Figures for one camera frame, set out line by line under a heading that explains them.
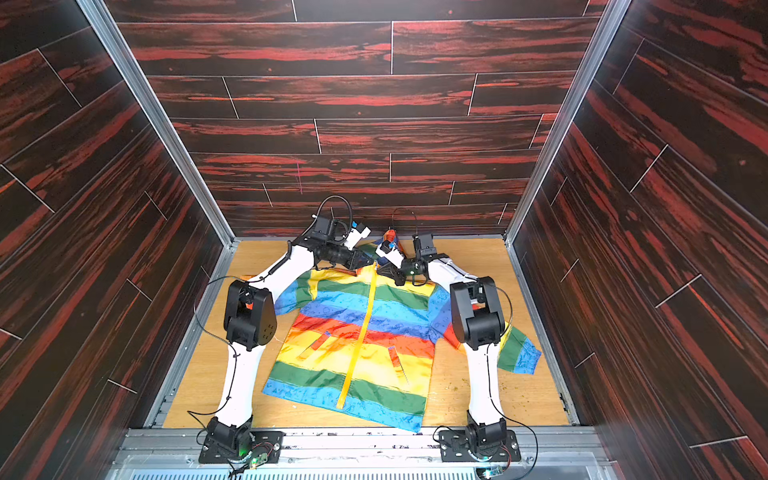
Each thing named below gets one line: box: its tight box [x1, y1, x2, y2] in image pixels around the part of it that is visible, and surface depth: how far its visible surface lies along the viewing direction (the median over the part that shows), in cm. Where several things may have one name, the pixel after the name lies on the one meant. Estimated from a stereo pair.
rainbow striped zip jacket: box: [263, 246, 542, 433], surface depth 92 cm
